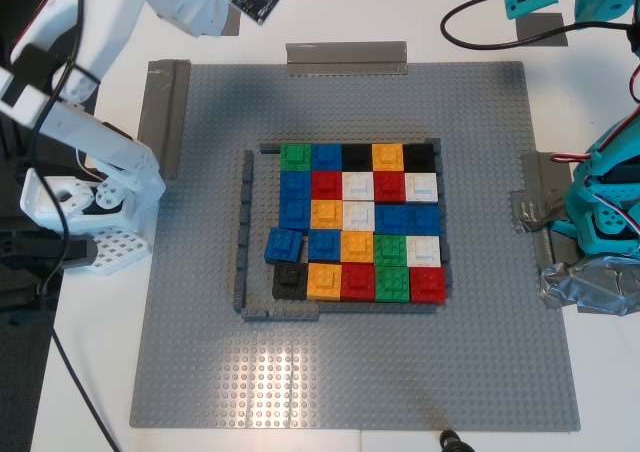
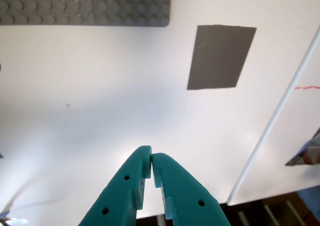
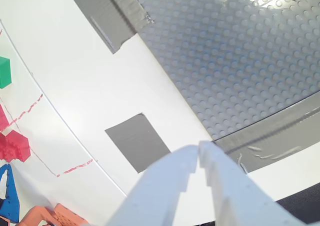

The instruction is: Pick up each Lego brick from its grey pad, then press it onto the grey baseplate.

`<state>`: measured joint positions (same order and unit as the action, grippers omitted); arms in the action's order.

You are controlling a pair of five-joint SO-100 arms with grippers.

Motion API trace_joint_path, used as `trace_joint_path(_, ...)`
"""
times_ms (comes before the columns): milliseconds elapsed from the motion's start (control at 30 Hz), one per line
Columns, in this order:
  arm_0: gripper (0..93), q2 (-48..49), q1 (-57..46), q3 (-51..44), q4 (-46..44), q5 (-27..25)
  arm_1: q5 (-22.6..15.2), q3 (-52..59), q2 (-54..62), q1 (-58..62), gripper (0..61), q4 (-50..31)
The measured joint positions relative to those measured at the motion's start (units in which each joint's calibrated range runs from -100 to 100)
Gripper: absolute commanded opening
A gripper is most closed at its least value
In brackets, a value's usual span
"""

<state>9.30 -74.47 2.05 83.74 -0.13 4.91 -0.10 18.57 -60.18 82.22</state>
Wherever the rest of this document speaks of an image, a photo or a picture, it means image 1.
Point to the red lego cube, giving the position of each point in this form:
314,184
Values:
427,285
390,186
327,185
358,283

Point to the grey lego brick wall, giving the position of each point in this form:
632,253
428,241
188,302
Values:
270,148
246,187
438,157
280,315

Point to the black lego cube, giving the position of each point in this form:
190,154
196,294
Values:
357,158
419,158
290,281

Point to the orange lego cube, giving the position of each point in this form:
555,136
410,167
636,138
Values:
357,247
388,157
324,282
327,215

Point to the crumpled grey tape patch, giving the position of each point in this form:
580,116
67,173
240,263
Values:
537,207

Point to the small grey lego baseplate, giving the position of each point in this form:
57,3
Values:
232,27

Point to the grey tape square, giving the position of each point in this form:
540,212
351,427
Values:
540,24

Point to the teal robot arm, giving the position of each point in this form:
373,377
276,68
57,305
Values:
580,212

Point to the white lego cube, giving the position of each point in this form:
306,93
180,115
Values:
358,187
423,250
421,188
359,216

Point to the blue lego cube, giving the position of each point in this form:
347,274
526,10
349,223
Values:
296,186
283,246
325,246
391,219
295,215
326,157
424,220

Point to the grey tape strip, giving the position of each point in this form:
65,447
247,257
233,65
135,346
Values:
345,59
167,107

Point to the green lego cube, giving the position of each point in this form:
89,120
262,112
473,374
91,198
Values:
296,158
390,250
392,284

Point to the black table clamp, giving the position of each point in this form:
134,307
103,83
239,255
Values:
45,249

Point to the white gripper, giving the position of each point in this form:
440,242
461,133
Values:
200,14

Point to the black stand knob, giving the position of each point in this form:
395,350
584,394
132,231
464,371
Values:
452,442

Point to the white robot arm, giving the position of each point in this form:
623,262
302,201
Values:
115,22

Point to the silver duct tape wad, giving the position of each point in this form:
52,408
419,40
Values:
585,284

